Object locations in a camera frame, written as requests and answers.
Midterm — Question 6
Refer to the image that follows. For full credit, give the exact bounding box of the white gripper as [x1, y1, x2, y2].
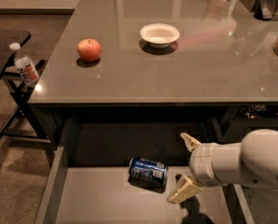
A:
[167, 133, 226, 203]

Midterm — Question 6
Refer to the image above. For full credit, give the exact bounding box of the blue pepsi can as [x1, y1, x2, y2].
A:
[129, 157, 168, 186]

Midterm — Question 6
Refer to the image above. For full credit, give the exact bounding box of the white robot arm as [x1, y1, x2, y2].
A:
[167, 129, 278, 203]

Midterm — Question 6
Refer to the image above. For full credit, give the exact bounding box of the dark lower drawer cabinet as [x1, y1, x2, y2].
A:
[222, 105, 278, 143]

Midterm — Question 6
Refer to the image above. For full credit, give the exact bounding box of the open grey top drawer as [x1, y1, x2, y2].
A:
[35, 119, 255, 224]

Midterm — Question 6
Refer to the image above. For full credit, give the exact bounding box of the white bowl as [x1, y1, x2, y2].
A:
[140, 23, 180, 49]

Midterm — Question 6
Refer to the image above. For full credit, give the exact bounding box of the red apple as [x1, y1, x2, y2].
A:
[77, 38, 102, 63]

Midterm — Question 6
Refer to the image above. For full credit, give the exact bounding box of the dark glass jar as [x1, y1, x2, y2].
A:
[253, 0, 278, 21]

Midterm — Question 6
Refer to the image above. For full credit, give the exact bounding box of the clear plastic water bottle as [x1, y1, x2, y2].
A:
[9, 43, 39, 87]

